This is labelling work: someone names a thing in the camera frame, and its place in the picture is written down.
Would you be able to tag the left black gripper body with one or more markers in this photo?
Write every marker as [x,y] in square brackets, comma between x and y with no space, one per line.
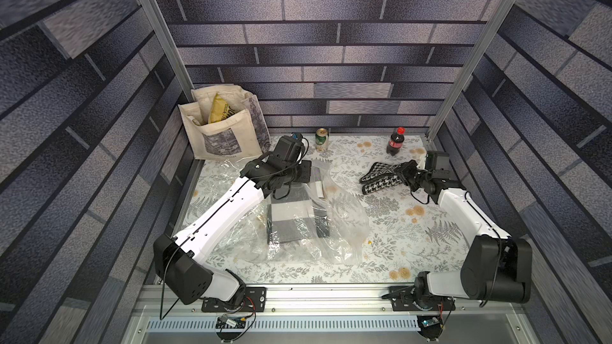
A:
[298,172]

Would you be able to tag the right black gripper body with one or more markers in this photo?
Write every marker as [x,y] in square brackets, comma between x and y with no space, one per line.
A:
[409,172]

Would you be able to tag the black white houndstooth scarf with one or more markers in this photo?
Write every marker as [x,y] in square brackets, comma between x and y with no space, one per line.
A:
[382,175]

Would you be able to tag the grey white scarf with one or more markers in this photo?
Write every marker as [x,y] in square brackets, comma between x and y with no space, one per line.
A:
[299,213]

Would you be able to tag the clear plastic vacuum bag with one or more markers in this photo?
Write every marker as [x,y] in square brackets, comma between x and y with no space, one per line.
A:
[349,228]

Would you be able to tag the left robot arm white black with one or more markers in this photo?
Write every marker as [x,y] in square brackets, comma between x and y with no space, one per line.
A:
[181,260]

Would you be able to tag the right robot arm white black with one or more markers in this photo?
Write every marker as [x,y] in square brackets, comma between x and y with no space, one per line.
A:
[497,268]

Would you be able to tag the cream canvas tote bag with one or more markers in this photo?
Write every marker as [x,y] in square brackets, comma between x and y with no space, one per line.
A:
[241,136]

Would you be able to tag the cola bottle red cap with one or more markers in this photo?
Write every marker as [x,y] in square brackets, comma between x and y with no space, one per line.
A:
[396,141]

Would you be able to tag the green beverage can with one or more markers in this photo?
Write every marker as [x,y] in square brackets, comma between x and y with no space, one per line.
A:
[322,139]

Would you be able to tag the yellow snack packet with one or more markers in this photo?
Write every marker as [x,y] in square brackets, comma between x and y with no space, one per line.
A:
[220,110]

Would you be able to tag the right circuit board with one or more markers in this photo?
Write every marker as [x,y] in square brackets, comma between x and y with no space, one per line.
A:
[430,327]

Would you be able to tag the circuit board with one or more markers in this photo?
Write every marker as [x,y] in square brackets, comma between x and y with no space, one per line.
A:
[430,327]
[226,322]

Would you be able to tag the left circuit board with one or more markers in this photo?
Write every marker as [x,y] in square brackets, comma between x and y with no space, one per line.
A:
[226,322]

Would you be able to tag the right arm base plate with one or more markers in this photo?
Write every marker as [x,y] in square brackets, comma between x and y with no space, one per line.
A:
[405,299]

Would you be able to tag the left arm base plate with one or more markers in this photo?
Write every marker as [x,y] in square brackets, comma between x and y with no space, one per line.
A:
[247,299]

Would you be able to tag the aluminium front rail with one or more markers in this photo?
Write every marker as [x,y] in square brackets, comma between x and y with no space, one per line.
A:
[316,299]

